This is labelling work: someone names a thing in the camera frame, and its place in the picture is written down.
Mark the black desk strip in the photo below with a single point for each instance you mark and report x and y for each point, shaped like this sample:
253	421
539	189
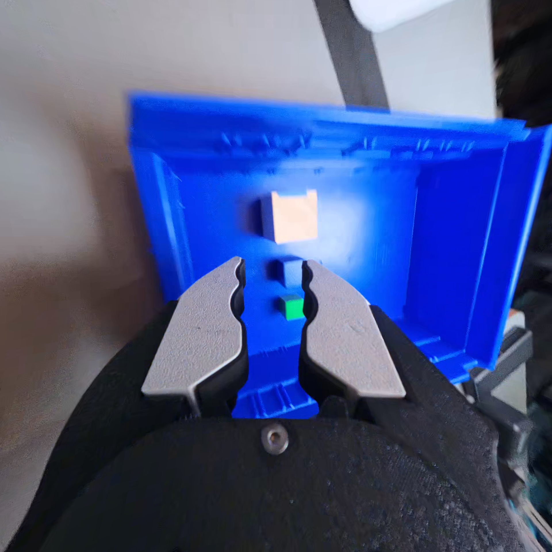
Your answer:
351	56

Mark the grey desk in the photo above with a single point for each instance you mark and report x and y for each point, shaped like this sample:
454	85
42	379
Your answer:
86	172

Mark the blue plastic bin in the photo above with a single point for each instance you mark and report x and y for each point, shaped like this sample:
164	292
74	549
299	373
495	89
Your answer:
379	258

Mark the small green cube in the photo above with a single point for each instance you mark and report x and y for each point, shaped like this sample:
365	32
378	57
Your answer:
294	309

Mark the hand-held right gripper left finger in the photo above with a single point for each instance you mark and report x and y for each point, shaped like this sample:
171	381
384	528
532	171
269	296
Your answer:
194	340

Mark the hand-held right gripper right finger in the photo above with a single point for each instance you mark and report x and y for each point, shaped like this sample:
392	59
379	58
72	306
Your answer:
349	345

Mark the small blue cube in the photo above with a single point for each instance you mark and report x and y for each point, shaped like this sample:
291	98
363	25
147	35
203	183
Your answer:
284	271

